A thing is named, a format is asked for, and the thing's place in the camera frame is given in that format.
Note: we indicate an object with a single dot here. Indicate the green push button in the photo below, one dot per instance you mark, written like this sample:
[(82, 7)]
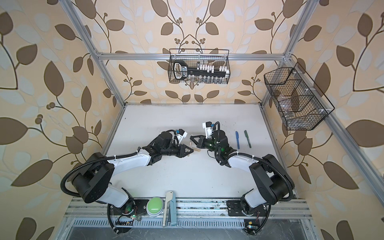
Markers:
[(155, 206)]

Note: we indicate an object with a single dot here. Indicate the green pen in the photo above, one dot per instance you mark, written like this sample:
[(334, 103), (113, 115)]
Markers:
[(248, 139)]

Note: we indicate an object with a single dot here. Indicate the black socket holder tool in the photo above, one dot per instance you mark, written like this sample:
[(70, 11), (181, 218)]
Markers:
[(182, 71)]

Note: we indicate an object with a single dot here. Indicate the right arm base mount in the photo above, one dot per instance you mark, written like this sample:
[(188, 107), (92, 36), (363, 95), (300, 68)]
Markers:
[(239, 208)]

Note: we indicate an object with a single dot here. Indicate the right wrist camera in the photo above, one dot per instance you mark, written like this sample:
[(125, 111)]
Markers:
[(208, 127)]

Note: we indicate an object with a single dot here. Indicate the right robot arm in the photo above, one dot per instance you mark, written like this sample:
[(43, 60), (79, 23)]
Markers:
[(273, 183)]

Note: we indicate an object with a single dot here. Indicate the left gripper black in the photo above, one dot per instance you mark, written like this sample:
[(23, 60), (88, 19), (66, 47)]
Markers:
[(182, 152)]

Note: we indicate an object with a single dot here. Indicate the blue pen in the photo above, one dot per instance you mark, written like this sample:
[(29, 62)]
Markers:
[(237, 139)]

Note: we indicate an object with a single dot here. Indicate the wire basket wall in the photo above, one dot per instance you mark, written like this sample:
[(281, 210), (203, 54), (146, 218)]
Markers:
[(300, 102), (216, 57)]

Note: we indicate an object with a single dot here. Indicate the wire basket right wall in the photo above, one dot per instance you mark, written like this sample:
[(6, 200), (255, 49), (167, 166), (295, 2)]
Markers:
[(300, 102)]

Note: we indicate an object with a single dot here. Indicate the aluminium front rail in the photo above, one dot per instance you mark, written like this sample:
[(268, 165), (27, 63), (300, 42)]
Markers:
[(203, 209)]

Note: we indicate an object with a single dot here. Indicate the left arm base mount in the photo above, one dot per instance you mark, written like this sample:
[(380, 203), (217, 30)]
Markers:
[(130, 208)]

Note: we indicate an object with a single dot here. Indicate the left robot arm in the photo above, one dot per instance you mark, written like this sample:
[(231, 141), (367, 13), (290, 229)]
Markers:
[(91, 181)]

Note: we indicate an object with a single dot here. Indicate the wire basket back wall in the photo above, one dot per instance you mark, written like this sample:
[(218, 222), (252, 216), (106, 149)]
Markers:
[(216, 57)]

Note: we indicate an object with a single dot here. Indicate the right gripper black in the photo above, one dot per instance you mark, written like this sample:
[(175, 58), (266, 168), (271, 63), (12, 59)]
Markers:
[(200, 144)]

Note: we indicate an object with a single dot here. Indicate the beige blue handled tool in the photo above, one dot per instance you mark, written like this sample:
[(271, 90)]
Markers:
[(170, 210)]

